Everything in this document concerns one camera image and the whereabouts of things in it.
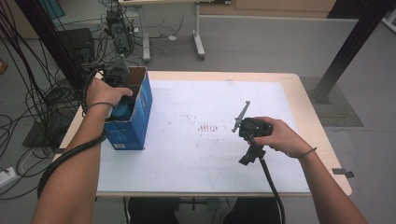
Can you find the black floor base plate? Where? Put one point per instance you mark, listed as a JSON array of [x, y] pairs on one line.
[[37, 137]]

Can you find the person's right hand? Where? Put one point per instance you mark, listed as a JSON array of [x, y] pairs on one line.
[[285, 137]]

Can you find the white power strip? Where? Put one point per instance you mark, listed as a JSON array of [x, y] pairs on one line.
[[6, 177]]

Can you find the blue bottle with white cap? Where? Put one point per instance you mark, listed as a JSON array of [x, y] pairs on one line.
[[120, 112]]

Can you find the person's right leg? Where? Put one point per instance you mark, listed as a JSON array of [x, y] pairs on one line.
[[252, 213]]

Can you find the black tape strip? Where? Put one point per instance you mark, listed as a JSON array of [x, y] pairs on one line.
[[342, 171], [57, 151]]

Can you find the black box cabinet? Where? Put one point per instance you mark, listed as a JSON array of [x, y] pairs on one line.
[[77, 42]]

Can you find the blue cardboard box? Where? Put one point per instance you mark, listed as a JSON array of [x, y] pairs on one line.
[[137, 124]]

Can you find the thin black right wrist band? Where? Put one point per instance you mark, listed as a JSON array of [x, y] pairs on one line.
[[306, 152]]

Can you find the thin black left wrist band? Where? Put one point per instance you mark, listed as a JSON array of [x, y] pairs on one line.
[[99, 104]]

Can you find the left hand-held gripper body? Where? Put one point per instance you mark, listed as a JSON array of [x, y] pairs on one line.
[[118, 73]]

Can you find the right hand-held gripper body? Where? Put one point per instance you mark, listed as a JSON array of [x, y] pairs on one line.
[[253, 127]]

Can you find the black metal post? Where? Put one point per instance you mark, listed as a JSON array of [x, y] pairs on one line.
[[351, 43], [49, 37]]

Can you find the person's left leg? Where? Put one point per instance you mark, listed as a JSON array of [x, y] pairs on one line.
[[154, 211]]

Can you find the thin black wrist band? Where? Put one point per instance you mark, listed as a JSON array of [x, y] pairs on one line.
[[99, 104], [306, 152]]

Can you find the white table sheet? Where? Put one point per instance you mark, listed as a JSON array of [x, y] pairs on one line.
[[202, 161]]

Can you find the person's left hand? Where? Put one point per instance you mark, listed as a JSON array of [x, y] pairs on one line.
[[102, 91]]

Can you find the black computer tower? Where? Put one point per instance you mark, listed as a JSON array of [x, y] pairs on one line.
[[120, 32]]

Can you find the person's leg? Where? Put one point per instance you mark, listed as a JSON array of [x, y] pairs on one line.
[[154, 211], [252, 213]]

